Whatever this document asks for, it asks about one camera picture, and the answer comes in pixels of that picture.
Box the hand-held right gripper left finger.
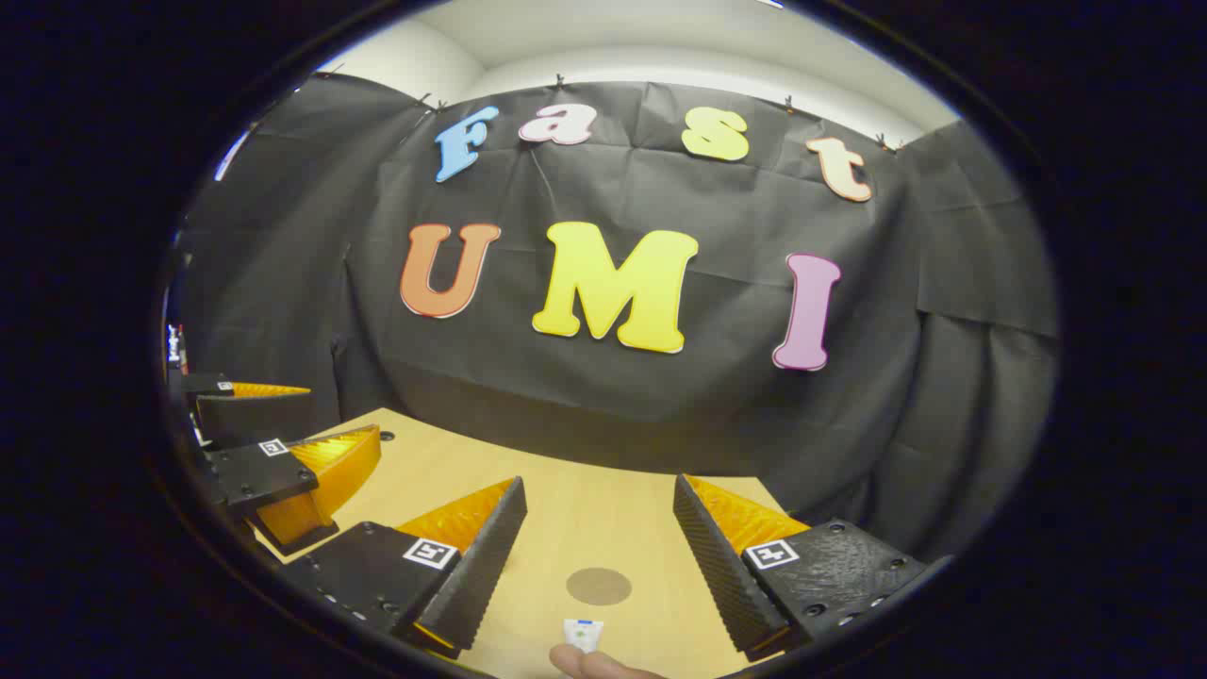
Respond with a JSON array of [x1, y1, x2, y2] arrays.
[[278, 476, 529, 661]]

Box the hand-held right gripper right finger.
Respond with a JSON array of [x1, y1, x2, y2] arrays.
[[672, 473, 953, 663]]

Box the round brown coaster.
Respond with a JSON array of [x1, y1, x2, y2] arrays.
[[566, 567, 634, 607]]

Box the wooden desktop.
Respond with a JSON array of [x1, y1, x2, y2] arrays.
[[253, 407, 812, 679]]

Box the black backdrop cloth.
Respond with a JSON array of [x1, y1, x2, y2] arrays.
[[174, 74, 1062, 567]]

